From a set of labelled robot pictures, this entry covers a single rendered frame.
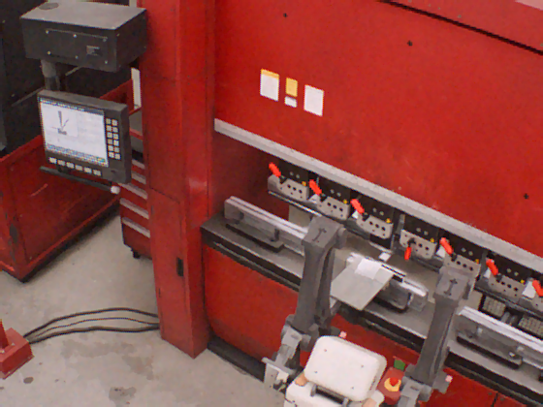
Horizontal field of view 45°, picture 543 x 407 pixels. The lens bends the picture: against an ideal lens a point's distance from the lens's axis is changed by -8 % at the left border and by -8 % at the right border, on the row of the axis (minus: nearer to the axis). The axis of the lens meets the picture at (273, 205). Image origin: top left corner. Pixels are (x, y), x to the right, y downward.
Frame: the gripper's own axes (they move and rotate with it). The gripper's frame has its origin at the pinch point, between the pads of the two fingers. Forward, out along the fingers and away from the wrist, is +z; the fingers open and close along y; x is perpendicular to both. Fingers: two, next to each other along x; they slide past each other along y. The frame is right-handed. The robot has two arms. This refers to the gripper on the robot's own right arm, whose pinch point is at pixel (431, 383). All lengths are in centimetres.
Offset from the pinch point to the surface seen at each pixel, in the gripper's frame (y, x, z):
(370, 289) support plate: 41, -30, 15
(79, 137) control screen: 168, -25, -36
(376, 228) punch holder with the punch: 47, -50, 2
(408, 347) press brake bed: 19.5, -19.6, 35.3
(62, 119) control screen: 176, -26, -43
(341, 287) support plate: 52, -26, 13
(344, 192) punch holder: 64, -56, -6
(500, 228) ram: -3, -58, -22
